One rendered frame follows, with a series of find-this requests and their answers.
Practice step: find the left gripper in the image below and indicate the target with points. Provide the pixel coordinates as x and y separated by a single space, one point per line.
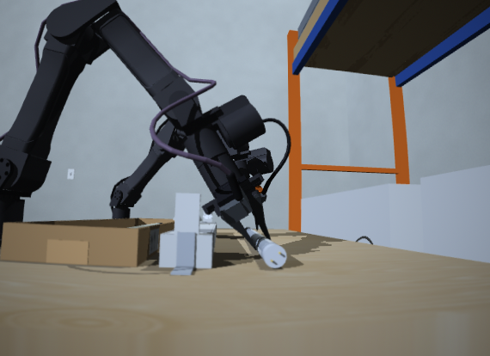
260 190

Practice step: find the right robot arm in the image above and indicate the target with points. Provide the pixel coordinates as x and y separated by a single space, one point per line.
26 146

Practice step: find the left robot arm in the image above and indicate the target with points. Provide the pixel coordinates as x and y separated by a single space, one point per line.
128 193

